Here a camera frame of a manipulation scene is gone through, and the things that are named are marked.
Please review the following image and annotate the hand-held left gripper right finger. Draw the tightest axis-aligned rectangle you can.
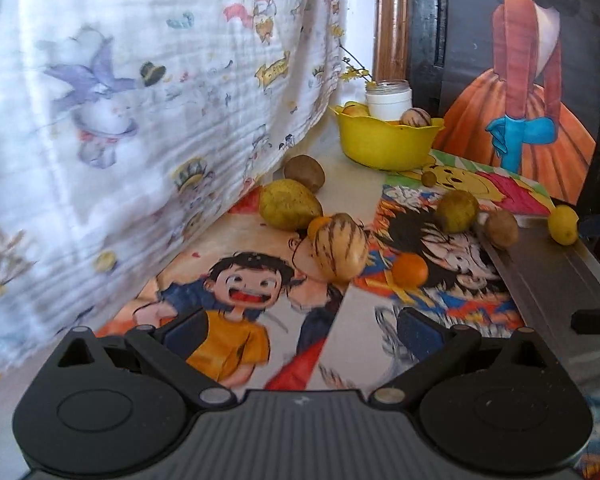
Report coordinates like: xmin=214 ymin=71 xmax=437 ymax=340
xmin=370 ymin=308 xmax=546 ymax=405

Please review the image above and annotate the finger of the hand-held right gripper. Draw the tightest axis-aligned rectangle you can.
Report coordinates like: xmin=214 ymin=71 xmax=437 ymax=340
xmin=571 ymin=309 xmax=600 ymax=337

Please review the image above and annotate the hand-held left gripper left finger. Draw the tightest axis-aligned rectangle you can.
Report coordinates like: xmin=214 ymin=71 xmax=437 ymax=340
xmin=55 ymin=308 xmax=237 ymax=405

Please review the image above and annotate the round orange tangerine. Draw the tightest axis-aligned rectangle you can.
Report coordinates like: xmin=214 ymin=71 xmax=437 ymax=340
xmin=391 ymin=252 xmax=429 ymax=289

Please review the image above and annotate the metal tray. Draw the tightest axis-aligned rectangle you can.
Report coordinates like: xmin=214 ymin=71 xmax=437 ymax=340
xmin=475 ymin=220 xmax=600 ymax=376

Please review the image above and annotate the yellow lemon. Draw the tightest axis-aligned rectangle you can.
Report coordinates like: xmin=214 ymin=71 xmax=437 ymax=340
xmin=547 ymin=204 xmax=580 ymax=247

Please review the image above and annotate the large striped pepino melon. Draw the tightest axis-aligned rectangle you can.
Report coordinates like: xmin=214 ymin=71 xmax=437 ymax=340
xmin=307 ymin=212 xmax=370 ymax=281

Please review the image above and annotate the green striped fruit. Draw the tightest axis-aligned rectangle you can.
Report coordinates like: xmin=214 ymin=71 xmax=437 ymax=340
xmin=437 ymin=190 xmax=480 ymax=234

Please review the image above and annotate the brown kiwi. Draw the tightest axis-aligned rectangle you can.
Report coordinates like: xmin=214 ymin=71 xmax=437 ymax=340
xmin=482 ymin=208 xmax=521 ymax=250
xmin=283 ymin=155 xmax=326 ymax=194

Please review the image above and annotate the small orange tangerine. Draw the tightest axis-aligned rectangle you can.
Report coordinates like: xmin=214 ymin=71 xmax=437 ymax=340
xmin=307 ymin=216 xmax=333 ymax=241

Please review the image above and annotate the large yellow-green mango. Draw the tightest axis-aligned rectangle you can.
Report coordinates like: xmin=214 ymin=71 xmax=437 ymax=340
xmin=258 ymin=179 xmax=324 ymax=231

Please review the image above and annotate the laughing boy cartoon drawing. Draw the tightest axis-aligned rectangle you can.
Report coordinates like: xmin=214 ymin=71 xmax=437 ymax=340
xmin=95 ymin=215 xmax=371 ymax=391

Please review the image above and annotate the spiky-haired cartoon drawing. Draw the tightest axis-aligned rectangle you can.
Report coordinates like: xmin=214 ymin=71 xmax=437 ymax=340
xmin=325 ymin=185 xmax=526 ymax=391

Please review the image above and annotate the yellow bear drawing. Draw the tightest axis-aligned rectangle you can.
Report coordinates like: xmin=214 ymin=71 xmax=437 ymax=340
xmin=387 ymin=149 xmax=556 ymax=218

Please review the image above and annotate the yellow plastic bowl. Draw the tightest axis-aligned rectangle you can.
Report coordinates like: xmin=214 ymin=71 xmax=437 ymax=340
xmin=328 ymin=104 xmax=446 ymax=171

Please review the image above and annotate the small striped pepino melon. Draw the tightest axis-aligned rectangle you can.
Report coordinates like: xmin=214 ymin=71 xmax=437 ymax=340
xmin=399 ymin=108 xmax=433 ymax=127

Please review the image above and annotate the white plastic jar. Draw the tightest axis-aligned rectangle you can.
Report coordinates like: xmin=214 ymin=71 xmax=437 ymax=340
xmin=365 ymin=79 xmax=412 ymax=122

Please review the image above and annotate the white cartoon printed curtain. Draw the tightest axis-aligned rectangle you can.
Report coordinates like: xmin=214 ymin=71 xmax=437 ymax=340
xmin=0 ymin=0 xmax=376 ymax=391

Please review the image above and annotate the yellow flower twig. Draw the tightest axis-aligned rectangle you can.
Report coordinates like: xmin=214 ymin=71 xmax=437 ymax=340
xmin=337 ymin=42 xmax=373 ymax=83

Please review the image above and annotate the black board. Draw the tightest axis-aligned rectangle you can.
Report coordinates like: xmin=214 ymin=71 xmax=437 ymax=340
xmin=410 ymin=0 xmax=600 ymax=116

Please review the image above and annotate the orange dress wall poster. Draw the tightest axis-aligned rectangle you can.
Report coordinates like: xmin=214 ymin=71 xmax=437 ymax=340
xmin=430 ymin=0 xmax=598 ymax=206

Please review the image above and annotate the light wooden post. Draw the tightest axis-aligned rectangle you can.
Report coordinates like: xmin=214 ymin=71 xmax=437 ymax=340
xmin=372 ymin=0 xmax=413 ymax=86

